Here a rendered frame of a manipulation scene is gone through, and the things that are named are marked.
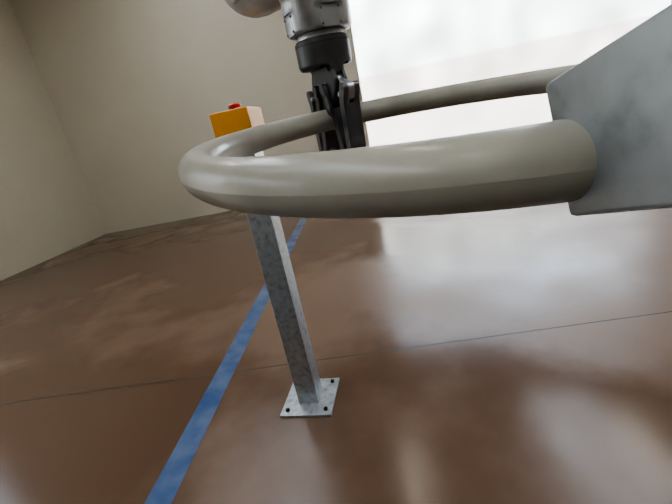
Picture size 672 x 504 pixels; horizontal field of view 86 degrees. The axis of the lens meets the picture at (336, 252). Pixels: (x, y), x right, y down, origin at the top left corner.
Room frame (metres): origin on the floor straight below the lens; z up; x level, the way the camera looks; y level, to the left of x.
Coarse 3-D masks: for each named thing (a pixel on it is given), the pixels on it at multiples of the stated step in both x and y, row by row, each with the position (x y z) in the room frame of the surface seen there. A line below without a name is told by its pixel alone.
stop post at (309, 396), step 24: (216, 120) 1.13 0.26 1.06; (240, 120) 1.11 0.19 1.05; (264, 216) 1.13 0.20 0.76; (264, 240) 1.14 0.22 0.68; (264, 264) 1.14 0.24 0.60; (288, 264) 1.18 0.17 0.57; (288, 288) 1.13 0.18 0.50; (288, 312) 1.13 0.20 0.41; (288, 336) 1.14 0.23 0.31; (288, 360) 1.14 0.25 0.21; (312, 360) 1.17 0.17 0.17; (312, 384) 1.13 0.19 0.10; (336, 384) 1.21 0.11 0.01; (288, 408) 1.12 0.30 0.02; (312, 408) 1.11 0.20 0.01
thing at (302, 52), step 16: (336, 32) 0.53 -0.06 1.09; (304, 48) 0.53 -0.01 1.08; (320, 48) 0.52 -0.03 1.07; (336, 48) 0.53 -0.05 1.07; (304, 64) 0.54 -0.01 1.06; (320, 64) 0.53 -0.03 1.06; (336, 64) 0.53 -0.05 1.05; (320, 80) 0.56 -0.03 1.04; (336, 80) 0.52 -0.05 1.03; (336, 96) 0.53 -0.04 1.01
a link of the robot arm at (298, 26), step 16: (288, 0) 0.53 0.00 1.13; (304, 0) 0.51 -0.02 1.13; (320, 0) 0.51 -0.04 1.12; (336, 0) 0.52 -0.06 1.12; (288, 16) 0.54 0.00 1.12; (304, 16) 0.52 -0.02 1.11; (320, 16) 0.51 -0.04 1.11; (336, 16) 0.52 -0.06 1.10; (288, 32) 0.55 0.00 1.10; (304, 32) 0.52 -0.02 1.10; (320, 32) 0.53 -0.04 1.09
